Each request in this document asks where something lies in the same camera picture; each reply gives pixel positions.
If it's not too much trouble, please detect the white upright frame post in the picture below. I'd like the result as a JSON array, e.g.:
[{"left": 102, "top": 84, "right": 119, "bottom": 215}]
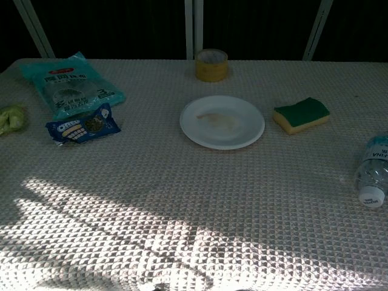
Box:
[{"left": 184, "top": 0, "right": 204, "bottom": 61}]

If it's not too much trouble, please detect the yellow tape roll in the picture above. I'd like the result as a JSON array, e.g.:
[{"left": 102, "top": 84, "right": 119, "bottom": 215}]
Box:
[{"left": 195, "top": 48, "right": 229, "bottom": 83}]

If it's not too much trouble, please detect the crumpled yellow-green wrapper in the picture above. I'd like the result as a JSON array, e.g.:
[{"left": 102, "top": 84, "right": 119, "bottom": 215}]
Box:
[{"left": 0, "top": 104, "right": 27, "bottom": 136}]

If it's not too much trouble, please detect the clear plastic water bottle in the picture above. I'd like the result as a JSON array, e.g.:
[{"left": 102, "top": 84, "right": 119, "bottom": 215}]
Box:
[{"left": 353, "top": 132, "right": 388, "bottom": 209}]

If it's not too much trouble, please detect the white round plate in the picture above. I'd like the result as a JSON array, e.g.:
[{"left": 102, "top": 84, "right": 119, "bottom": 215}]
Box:
[{"left": 179, "top": 95, "right": 266, "bottom": 151}]

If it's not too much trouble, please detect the teal cleaning cloth package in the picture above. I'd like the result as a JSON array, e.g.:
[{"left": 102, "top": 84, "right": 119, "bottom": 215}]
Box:
[{"left": 19, "top": 51, "right": 127, "bottom": 121}]

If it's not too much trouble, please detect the white slanted frame post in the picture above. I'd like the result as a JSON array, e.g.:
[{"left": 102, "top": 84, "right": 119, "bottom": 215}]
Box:
[
  {"left": 12, "top": 0, "right": 56, "bottom": 59},
  {"left": 302, "top": 0, "right": 334, "bottom": 61}
]

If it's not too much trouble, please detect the blue Oreo cookie packet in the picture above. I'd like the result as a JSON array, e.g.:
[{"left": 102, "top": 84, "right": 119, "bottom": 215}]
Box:
[{"left": 45, "top": 102, "right": 122, "bottom": 146}]

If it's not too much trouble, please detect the white woven tablecloth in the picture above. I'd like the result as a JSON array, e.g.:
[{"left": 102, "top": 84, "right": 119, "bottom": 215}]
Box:
[{"left": 0, "top": 58, "right": 388, "bottom": 291}]

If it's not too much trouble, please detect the green yellow sponge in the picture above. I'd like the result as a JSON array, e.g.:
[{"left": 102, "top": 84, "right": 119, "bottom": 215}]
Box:
[{"left": 272, "top": 96, "right": 331, "bottom": 136}]

